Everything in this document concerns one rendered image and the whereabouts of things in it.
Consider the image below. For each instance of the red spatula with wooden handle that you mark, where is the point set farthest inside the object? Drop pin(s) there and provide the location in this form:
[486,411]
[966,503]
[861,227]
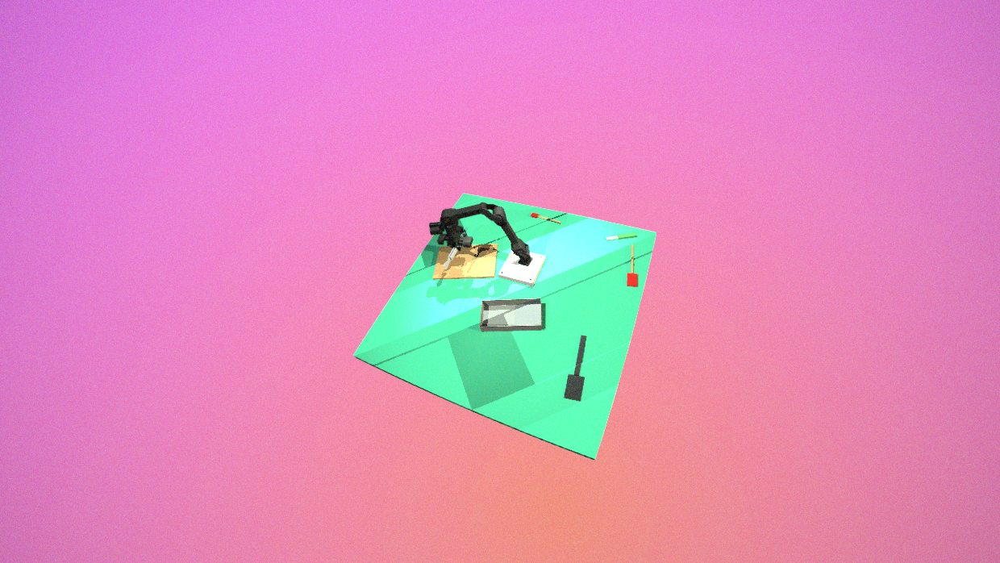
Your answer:
[632,277]

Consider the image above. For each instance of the light wooden board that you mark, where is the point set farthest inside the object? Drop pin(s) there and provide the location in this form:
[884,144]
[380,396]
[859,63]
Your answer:
[478,261]

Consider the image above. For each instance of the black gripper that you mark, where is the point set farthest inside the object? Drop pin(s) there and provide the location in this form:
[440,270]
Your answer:
[455,238]

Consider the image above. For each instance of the dark grey rectangular tin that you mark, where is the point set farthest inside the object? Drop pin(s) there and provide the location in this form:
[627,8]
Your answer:
[509,315]

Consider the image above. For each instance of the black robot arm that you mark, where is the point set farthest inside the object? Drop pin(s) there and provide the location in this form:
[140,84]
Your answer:
[449,222]

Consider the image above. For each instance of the dark grey spatula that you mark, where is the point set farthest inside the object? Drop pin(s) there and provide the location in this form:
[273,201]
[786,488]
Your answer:
[575,382]

